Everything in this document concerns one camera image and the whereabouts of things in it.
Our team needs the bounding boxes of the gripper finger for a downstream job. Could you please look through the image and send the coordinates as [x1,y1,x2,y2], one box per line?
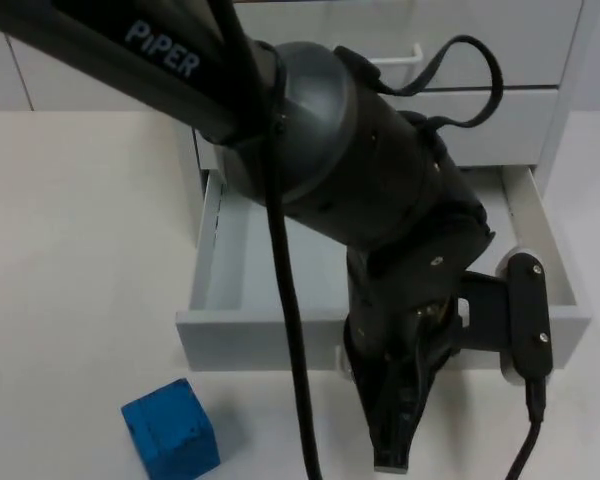
[346,348,410,474]
[394,348,457,451]

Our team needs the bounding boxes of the grey drawer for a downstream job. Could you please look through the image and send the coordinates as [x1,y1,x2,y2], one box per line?
[175,164,592,374]

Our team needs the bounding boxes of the blue cube block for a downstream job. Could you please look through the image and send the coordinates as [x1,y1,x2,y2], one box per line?
[120,378,222,480]

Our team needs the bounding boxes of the grey chest of drawers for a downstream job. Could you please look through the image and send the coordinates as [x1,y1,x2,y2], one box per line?
[174,0,600,241]

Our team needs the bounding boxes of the black camera cable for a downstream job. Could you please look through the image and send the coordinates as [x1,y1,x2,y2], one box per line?
[503,377,549,480]

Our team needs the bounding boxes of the thick black cable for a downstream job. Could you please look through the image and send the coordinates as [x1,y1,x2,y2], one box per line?
[259,39,326,480]

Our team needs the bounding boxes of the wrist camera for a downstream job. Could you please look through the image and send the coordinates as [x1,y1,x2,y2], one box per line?
[457,247,555,387]

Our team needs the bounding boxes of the thin looped black cable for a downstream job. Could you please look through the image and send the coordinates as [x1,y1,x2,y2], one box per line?
[374,34,506,134]

